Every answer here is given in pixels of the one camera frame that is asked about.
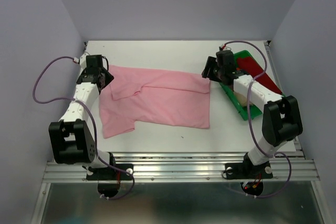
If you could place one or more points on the pink t-shirt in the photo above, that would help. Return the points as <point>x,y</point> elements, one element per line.
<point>157,96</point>

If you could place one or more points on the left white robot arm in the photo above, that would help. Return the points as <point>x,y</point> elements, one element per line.
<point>71,139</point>

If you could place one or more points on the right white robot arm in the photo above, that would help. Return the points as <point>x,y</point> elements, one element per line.
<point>281,115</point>

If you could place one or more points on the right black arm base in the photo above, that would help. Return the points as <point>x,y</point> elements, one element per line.
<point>249,175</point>

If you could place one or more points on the rolled beige t-shirt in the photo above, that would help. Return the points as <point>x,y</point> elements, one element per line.
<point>240,100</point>

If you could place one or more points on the green plastic tray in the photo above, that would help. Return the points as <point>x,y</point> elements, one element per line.
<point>244,60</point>

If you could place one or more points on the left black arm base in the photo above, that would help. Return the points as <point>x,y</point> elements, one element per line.
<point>112,184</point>

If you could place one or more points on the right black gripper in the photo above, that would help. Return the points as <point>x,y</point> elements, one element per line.
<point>211,62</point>

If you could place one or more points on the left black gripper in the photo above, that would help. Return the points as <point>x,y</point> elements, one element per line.
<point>109,78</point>

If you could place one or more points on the aluminium rail frame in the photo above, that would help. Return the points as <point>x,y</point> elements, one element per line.
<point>178,178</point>

